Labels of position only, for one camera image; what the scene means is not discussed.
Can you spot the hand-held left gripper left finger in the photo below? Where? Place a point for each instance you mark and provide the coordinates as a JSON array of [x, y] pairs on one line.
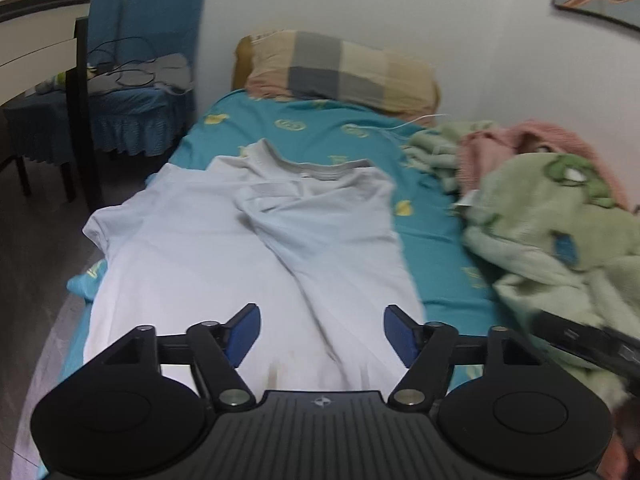
[[245, 332]]

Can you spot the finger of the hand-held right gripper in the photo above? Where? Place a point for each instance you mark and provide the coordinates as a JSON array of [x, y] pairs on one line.
[[570, 332]]

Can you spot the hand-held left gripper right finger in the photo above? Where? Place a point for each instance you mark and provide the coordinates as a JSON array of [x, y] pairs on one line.
[[397, 332]]

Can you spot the white t-shirt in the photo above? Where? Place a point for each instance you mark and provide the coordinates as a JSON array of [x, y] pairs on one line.
[[200, 250]]

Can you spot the green cartoon fleece blanket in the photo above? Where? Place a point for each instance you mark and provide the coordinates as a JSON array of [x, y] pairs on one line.
[[540, 230]]

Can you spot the pink fleece blanket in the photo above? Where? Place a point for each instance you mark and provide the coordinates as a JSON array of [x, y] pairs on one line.
[[487, 152]]

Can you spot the teal printed bed sheet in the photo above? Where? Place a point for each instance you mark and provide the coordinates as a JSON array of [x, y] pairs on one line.
[[320, 125]]

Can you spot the checked pillow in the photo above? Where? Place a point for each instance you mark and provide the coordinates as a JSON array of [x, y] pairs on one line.
[[340, 67]]

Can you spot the grey cloth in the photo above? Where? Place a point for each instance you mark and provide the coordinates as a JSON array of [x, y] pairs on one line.
[[170, 70]]

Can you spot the blue covered chair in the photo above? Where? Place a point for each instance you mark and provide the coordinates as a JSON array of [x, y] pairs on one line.
[[160, 15], [97, 10]]

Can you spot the white desk with dark frame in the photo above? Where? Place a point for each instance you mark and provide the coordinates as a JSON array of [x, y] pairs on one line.
[[35, 35]]

